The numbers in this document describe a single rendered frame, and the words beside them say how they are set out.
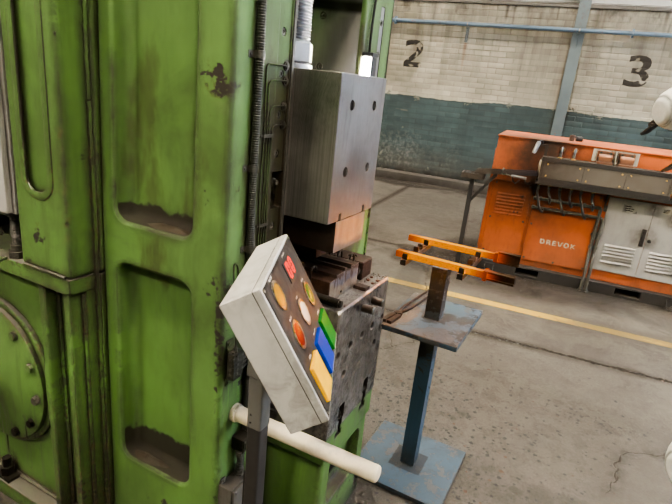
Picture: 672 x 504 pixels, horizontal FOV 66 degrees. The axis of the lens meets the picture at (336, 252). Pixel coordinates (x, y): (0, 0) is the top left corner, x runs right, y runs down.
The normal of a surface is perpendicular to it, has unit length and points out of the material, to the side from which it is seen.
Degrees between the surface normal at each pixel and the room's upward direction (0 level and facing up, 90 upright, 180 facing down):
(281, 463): 90
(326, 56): 90
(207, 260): 90
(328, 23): 90
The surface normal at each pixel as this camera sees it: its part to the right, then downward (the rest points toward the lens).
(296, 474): -0.46, 0.22
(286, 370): -0.04, 0.31
